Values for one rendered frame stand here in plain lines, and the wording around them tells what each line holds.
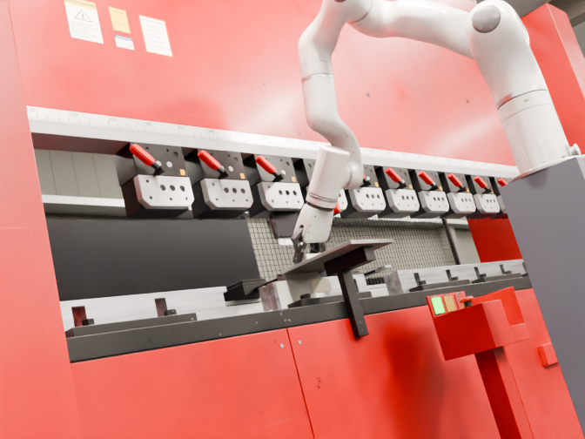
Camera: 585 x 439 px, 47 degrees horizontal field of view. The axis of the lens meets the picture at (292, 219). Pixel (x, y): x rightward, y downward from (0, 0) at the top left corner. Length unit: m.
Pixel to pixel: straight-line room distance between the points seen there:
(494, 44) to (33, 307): 1.12
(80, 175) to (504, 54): 4.53
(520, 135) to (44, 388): 1.11
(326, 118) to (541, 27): 2.34
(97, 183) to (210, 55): 3.93
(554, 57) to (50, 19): 2.83
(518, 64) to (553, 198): 0.32
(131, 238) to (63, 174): 3.48
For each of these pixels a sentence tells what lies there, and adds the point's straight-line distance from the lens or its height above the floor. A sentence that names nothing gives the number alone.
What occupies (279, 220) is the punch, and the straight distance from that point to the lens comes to 1.93.
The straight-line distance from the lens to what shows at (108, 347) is 1.34.
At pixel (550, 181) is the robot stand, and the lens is 1.56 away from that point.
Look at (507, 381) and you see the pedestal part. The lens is 1.95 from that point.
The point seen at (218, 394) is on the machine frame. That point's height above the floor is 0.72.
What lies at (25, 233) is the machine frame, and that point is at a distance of 1.21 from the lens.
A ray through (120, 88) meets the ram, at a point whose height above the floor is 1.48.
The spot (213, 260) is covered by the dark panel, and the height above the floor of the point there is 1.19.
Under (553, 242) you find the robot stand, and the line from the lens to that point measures 1.55.
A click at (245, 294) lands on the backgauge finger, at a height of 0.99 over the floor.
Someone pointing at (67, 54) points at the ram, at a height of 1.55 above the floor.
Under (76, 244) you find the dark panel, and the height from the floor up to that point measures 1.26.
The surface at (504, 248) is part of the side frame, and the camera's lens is 3.97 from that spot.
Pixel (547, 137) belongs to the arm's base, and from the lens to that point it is 1.61.
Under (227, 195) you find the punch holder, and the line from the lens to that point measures 1.78.
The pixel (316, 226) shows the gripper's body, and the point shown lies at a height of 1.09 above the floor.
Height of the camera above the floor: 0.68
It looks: 14 degrees up
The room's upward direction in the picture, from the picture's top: 15 degrees counter-clockwise
